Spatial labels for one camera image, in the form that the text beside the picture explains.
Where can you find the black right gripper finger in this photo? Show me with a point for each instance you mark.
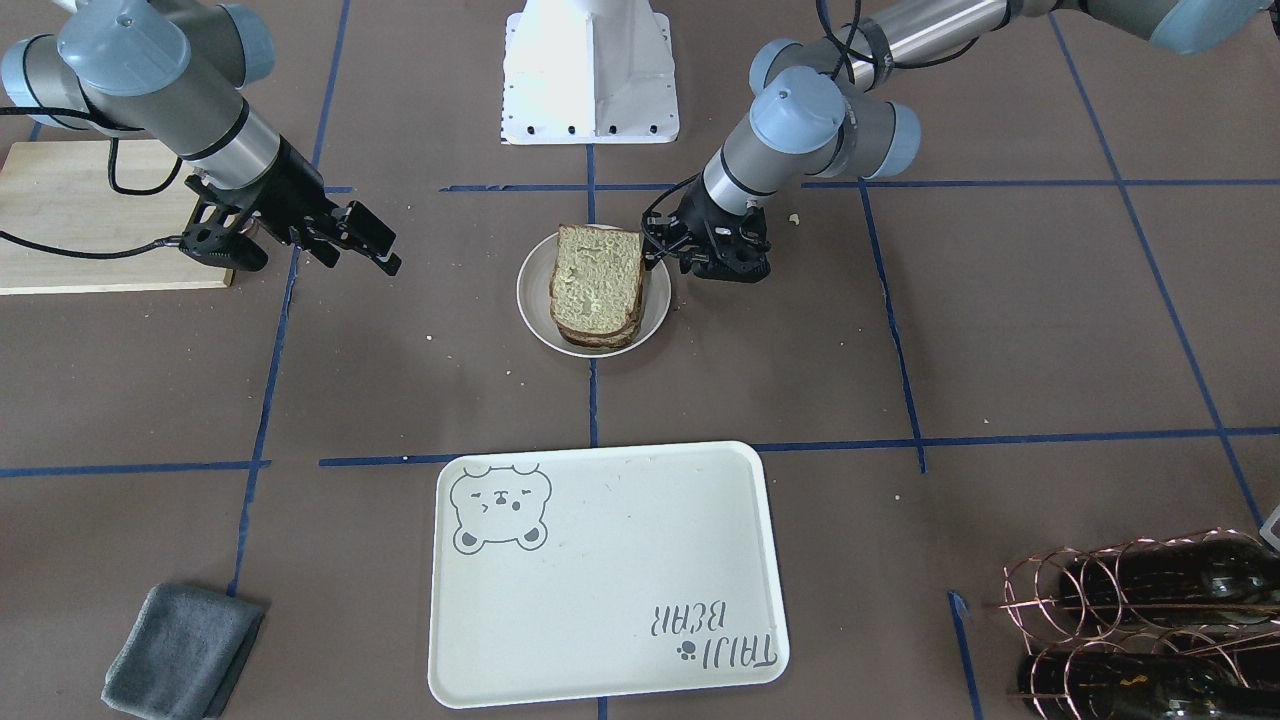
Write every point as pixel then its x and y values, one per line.
pixel 318 240
pixel 359 230

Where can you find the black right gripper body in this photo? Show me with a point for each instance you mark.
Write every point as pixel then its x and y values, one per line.
pixel 291 184

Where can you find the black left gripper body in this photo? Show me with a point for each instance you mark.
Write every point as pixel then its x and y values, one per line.
pixel 700 214

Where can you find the bread slice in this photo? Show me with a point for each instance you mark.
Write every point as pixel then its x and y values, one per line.
pixel 621 338
pixel 598 278

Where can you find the white round plate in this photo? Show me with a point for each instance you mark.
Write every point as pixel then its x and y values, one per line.
pixel 533 301

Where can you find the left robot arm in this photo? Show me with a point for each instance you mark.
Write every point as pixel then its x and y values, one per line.
pixel 813 112

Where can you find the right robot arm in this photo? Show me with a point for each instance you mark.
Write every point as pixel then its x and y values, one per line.
pixel 176 70

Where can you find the white bear tray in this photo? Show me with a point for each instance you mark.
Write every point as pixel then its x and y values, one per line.
pixel 573 574

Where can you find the wooden cutting board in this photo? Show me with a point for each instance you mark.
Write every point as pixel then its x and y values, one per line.
pixel 57 193

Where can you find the grey folded cloth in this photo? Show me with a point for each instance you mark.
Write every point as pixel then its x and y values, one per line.
pixel 185 654

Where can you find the dark wine bottle lower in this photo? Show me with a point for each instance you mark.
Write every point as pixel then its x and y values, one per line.
pixel 1095 684

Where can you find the dark wine bottle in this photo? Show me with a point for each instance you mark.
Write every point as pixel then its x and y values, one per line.
pixel 1095 684
pixel 1218 581

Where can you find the dark wine bottle upper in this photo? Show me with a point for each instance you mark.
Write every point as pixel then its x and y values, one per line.
pixel 1218 581

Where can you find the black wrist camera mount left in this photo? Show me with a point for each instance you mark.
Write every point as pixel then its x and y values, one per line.
pixel 731 248

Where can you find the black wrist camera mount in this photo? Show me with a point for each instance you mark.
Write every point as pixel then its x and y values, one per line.
pixel 216 232
pixel 731 248

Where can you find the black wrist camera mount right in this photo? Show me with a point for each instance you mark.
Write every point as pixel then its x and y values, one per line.
pixel 216 232

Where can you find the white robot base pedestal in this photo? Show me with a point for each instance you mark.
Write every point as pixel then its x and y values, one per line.
pixel 588 72

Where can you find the copper wire bottle rack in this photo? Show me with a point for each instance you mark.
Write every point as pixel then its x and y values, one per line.
pixel 1031 602

